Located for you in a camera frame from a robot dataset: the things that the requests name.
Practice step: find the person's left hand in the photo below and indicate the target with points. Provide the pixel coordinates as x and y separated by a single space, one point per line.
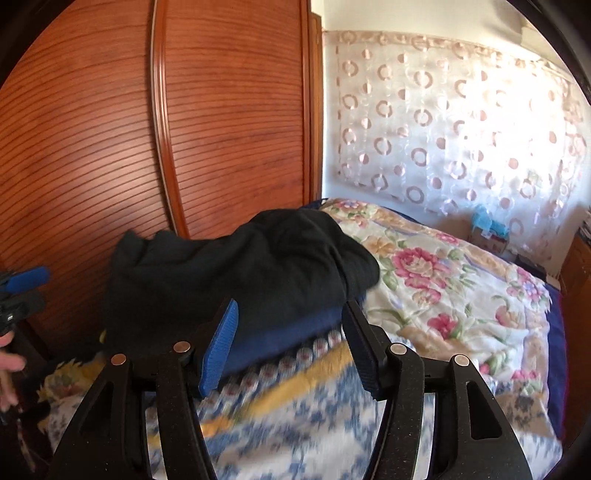
9 364

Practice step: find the sheer circle-patterned curtain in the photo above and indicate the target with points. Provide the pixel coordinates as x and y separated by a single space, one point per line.
438 138

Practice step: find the blue tissue pack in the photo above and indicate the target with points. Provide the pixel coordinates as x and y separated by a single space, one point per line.
489 226

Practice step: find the yellow circle-trimmed garment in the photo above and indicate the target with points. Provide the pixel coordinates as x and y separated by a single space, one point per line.
295 383

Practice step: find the wooden cabinet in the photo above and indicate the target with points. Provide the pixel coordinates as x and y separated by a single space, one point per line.
579 277

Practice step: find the floral quilt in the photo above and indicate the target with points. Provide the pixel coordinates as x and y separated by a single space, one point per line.
438 300

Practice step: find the navy blanket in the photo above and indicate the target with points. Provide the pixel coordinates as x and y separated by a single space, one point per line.
556 369

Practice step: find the wooden louvered wardrobe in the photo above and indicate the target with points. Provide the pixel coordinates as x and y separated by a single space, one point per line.
207 138

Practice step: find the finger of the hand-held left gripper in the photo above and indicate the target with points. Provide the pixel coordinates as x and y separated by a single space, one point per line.
30 278

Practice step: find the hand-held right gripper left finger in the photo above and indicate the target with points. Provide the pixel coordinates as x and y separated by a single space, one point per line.
219 350

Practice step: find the black printed t-shirt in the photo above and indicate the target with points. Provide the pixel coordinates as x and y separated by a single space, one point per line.
254 267

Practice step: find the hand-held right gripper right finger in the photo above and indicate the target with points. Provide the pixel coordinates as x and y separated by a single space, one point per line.
367 360

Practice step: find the navy folded garment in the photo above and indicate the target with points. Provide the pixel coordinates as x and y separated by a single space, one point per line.
286 337

